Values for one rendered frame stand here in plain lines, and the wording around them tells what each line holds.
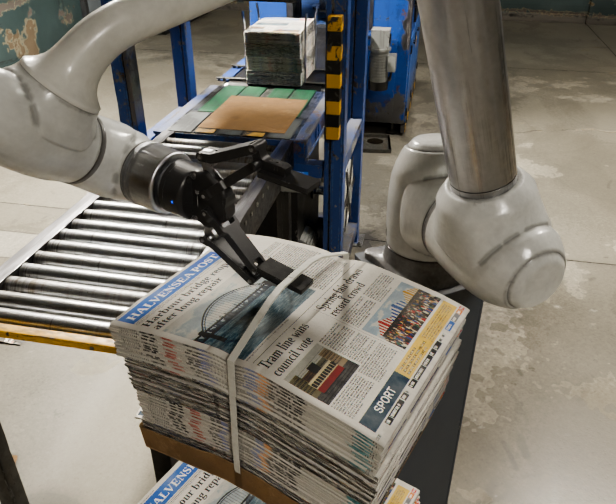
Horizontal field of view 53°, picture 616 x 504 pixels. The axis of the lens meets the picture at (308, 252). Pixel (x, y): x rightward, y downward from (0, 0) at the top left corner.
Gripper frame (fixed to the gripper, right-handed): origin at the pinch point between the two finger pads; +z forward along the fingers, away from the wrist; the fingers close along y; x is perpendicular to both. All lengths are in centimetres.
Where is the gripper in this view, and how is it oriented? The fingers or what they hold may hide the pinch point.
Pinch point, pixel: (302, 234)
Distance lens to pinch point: 74.6
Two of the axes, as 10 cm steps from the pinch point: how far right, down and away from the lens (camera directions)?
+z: 8.5, 3.4, -4.1
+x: -5.3, 4.5, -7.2
